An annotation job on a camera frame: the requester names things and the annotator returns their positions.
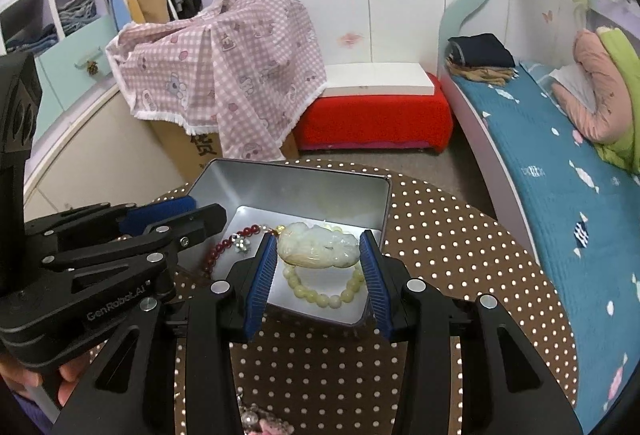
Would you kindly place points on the cream cabinet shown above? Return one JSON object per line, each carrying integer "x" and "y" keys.
{"x": 100, "y": 140}

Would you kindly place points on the teal drawer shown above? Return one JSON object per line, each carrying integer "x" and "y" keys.
{"x": 65, "y": 90}

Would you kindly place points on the folded jeans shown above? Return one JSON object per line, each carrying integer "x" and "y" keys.
{"x": 75, "y": 10}
{"x": 35, "y": 40}

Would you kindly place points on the teal bunk bed frame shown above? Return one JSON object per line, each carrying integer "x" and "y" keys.
{"x": 475, "y": 0}

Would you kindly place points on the silver metal tin box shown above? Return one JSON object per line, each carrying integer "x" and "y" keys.
{"x": 300, "y": 185}

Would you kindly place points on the dark folded clothes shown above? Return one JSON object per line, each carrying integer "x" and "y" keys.
{"x": 480, "y": 50}

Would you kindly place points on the small butterfly sticker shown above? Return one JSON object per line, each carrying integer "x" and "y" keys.
{"x": 548, "y": 16}

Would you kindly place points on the person's left hand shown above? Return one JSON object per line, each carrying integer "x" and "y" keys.
{"x": 72, "y": 375}

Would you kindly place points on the green quilt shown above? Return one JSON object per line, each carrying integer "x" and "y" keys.
{"x": 622, "y": 50}

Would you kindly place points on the cardboard box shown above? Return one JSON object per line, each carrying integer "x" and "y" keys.
{"x": 175, "y": 145}

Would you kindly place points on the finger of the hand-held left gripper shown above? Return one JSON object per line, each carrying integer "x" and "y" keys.
{"x": 200, "y": 222}
{"x": 160, "y": 213}

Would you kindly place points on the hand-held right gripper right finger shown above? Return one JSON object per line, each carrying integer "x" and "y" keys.
{"x": 375, "y": 287}

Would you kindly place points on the white pillow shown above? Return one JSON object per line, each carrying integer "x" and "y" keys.
{"x": 575, "y": 85}

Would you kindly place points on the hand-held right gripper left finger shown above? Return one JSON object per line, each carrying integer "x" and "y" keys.
{"x": 260, "y": 287}

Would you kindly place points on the blue bed sheet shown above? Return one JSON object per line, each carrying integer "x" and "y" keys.
{"x": 550, "y": 165}

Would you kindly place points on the pink jewelry piece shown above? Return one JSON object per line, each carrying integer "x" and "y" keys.
{"x": 270, "y": 425}

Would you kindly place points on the small silver charm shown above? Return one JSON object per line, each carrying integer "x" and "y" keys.
{"x": 242, "y": 246}

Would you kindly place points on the tan folded clothes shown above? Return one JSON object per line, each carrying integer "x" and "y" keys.
{"x": 485, "y": 75}

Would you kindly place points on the red ottoman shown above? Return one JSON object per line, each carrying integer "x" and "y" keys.
{"x": 375, "y": 120}

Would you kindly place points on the white board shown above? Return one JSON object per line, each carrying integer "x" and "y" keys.
{"x": 375, "y": 77}

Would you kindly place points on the pale pink butterfly sticker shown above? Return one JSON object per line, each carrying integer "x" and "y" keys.
{"x": 350, "y": 39}

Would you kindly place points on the pale jade pendant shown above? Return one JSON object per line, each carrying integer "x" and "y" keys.
{"x": 315, "y": 242}

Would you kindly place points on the pink quilt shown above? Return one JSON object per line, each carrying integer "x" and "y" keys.
{"x": 595, "y": 80}

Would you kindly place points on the brown polka dot tablecloth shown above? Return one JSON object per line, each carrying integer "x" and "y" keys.
{"x": 450, "y": 240}

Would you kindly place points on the pink checkered cloth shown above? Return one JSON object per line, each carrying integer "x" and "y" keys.
{"x": 225, "y": 55}

